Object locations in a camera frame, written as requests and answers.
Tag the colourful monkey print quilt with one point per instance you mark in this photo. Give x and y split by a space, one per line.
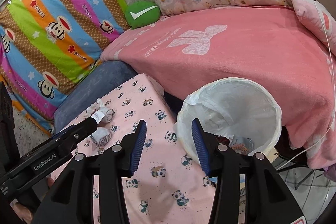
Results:
49 46

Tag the pink panda print cloth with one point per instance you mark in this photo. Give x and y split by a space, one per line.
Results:
168 187

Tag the dark red velvet scrunchie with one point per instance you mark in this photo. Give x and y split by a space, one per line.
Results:
223 140

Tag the patterned sock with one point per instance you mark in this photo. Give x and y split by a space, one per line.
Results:
100 138

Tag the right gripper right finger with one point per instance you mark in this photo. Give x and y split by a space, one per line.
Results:
267 198

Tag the white lined trash bin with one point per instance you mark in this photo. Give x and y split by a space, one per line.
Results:
231 107

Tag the green checkmark cushion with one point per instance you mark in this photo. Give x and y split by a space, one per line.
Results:
142 13

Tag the pink bed blanket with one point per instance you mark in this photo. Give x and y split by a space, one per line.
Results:
267 45

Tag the person's right hand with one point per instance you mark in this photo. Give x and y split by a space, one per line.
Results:
22 212

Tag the blue-grey upholstered stool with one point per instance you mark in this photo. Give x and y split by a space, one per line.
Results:
104 78

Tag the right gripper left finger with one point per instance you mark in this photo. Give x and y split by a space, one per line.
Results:
70 199

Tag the white sock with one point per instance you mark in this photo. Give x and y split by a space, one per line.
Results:
108 114

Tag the white paper clothing tag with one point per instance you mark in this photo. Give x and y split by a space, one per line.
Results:
98 116

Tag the pink small pillow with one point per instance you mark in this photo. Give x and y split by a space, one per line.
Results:
316 19

